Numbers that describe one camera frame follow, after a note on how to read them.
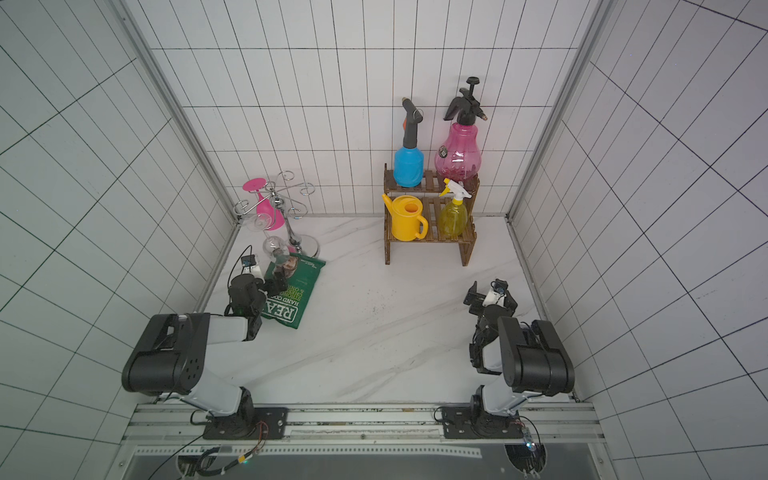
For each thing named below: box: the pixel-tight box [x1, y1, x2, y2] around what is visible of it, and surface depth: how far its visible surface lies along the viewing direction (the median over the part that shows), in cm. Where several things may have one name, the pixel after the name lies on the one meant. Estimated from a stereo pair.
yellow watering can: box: [382, 193, 429, 242], surface depth 89 cm
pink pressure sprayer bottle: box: [434, 76, 487, 181], surface depth 85 cm
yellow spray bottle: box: [439, 178, 472, 239], surface depth 89 cm
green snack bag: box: [262, 253, 327, 329], surface depth 96 cm
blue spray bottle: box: [394, 97, 425, 188], surface depth 88 cm
